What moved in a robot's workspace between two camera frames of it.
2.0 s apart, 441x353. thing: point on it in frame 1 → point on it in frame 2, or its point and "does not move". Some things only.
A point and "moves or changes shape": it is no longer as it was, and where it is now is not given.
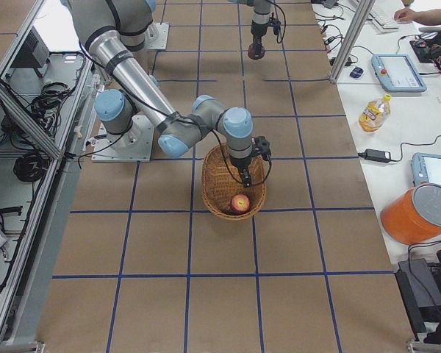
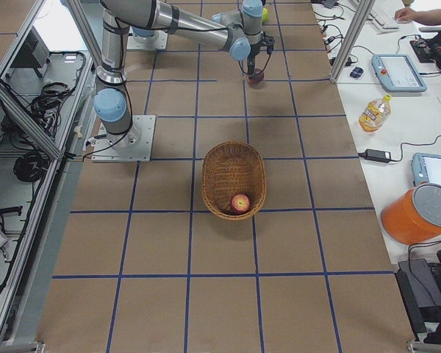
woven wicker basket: [220, 182] does not move
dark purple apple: [251, 52] moves or changes shape
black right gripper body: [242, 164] → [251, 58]
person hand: [407, 15] does not move
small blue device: [356, 72] does not move
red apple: [240, 204] does not move
